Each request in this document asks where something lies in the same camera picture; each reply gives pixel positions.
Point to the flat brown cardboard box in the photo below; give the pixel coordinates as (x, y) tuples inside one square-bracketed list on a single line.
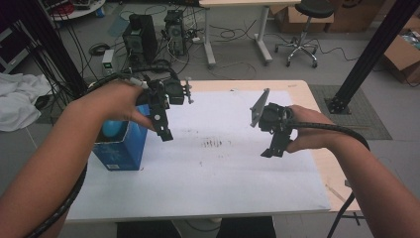
[(297, 20)]

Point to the white paper sheet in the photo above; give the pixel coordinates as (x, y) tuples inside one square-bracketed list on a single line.
[(214, 185)]

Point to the person's right hand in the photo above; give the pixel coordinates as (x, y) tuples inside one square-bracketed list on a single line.
[(310, 139)]

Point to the person's black pants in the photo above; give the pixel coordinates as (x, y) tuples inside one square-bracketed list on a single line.
[(148, 229)]

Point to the white power strip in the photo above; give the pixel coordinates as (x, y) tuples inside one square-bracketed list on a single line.
[(196, 40)]

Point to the blue bottle with white cap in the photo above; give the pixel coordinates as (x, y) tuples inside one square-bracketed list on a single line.
[(112, 128)]

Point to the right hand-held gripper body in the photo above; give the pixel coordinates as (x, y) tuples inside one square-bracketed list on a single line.
[(275, 119)]

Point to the black swivel stool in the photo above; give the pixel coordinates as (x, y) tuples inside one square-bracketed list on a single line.
[(313, 10)]

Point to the white power supply unit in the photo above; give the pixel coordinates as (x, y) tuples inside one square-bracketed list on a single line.
[(108, 62)]

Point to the large brown cardboard box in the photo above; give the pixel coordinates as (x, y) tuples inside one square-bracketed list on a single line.
[(356, 16)]

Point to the light wooden table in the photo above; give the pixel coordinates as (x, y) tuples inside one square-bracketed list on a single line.
[(305, 95)]

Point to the round white table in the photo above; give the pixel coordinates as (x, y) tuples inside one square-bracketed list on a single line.
[(82, 11)]

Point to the white cloth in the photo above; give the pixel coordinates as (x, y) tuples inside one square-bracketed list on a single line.
[(20, 99)]

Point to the person's left hand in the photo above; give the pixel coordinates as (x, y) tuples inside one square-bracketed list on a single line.
[(115, 100)]

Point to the small black computer tower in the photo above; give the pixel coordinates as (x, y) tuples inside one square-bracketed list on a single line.
[(175, 31)]

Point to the grey floor mat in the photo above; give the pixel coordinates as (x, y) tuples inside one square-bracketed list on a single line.
[(373, 119)]

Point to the large black computer tower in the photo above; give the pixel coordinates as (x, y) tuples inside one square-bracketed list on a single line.
[(140, 39)]

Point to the thick black frame post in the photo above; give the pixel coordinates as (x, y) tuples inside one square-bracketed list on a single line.
[(376, 46)]

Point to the white desk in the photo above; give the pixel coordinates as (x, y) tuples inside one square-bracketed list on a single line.
[(208, 39)]

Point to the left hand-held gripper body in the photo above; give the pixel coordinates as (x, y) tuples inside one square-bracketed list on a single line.
[(168, 92)]

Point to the open cardboard box with contents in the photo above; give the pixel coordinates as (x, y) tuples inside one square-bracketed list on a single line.
[(401, 54)]

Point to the blue cardboard box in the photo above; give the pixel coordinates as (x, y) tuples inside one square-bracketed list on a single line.
[(127, 150)]

